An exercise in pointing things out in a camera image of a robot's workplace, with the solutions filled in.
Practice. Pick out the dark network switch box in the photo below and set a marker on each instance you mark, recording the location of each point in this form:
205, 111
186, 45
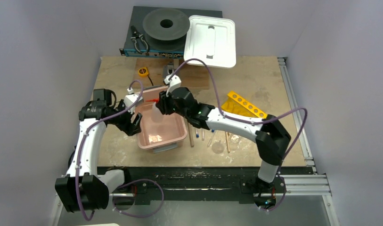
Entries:
137, 17

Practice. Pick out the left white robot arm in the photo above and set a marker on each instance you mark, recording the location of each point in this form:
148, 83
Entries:
81, 188

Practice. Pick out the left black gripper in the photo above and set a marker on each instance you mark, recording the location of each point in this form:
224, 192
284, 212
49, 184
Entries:
130, 128

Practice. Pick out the black handled pliers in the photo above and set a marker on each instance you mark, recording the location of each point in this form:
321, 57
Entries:
137, 38

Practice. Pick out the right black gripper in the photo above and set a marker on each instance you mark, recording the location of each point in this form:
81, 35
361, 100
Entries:
166, 104

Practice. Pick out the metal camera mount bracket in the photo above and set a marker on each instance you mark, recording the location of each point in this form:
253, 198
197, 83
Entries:
170, 67

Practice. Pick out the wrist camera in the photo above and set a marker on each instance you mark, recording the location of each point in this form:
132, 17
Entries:
132, 100
173, 82

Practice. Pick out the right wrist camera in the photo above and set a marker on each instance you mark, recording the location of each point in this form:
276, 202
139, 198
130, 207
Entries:
173, 82

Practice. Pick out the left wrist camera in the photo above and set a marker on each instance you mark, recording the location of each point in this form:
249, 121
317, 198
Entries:
132, 100

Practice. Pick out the grey filament spool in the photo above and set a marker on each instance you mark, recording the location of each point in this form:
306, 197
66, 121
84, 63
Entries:
166, 29

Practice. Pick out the thick wooden dowel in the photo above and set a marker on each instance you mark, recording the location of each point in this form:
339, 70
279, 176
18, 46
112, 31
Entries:
190, 134

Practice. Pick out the pink plastic bin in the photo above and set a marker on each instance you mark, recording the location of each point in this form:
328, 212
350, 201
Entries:
172, 129

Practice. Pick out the yellow test tube rack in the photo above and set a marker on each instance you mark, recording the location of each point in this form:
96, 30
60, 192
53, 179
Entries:
236, 104

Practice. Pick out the clear petri dish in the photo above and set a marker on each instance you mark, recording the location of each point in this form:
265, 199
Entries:
235, 138

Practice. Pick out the white plastic bin lid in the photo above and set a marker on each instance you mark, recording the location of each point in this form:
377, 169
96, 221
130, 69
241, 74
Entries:
212, 40

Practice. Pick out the red capped wash bottle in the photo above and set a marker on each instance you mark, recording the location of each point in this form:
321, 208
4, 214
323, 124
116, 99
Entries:
156, 114

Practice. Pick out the thin wooden stick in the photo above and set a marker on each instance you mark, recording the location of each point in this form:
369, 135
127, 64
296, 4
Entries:
227, 142

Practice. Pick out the yellow tape measure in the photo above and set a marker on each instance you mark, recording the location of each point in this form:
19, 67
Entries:
144, 72

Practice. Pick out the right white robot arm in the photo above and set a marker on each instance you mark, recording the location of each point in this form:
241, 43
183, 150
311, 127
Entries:
270, 136

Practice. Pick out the grey bin latch handle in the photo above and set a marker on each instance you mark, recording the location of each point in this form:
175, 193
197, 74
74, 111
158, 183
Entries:
165, 148

